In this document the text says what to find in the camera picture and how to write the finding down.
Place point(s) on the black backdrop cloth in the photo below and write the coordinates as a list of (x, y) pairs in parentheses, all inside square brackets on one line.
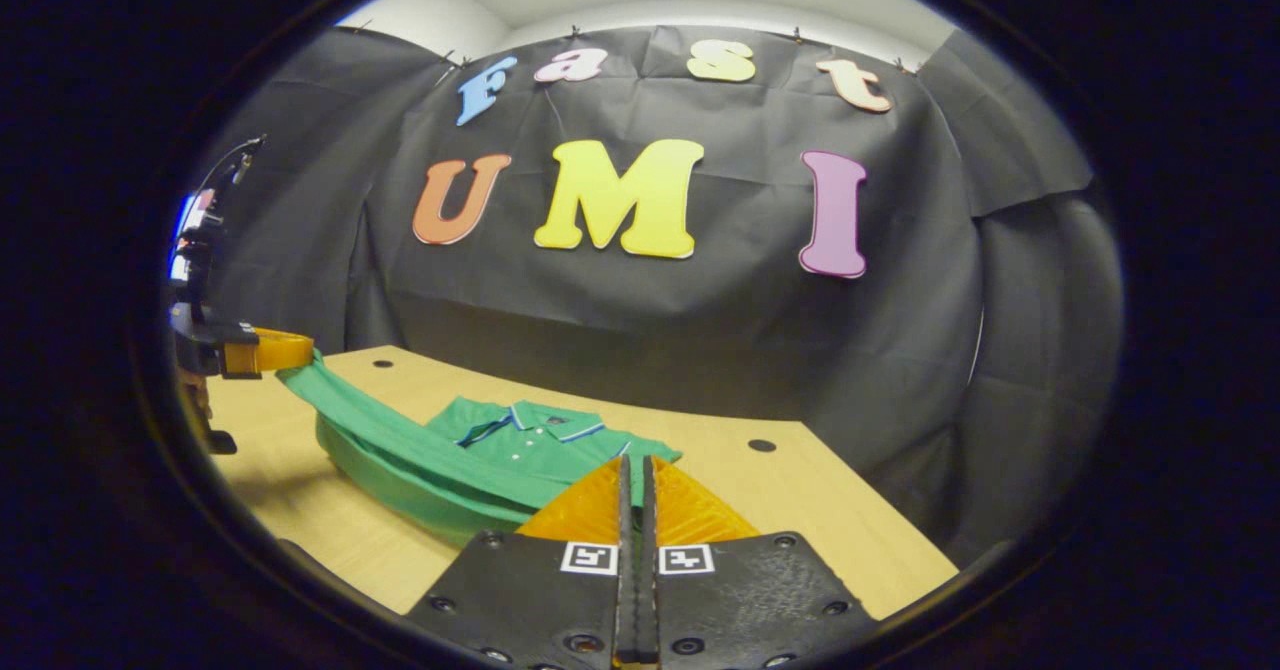
[(700, 280)]

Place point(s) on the green T-shirt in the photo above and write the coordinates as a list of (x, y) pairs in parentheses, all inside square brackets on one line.
[(450, 460)]

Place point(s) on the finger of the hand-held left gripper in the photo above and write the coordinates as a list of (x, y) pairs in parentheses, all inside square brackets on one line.
[(275, 350)]

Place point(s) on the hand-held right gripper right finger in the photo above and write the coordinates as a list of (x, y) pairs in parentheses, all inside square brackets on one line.
[(750, 600)]

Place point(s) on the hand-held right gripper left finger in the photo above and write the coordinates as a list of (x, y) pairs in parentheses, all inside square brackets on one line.
[(530, 600)]

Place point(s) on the computer monitor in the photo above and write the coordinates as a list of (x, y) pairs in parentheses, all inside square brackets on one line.
[(187, 212)]

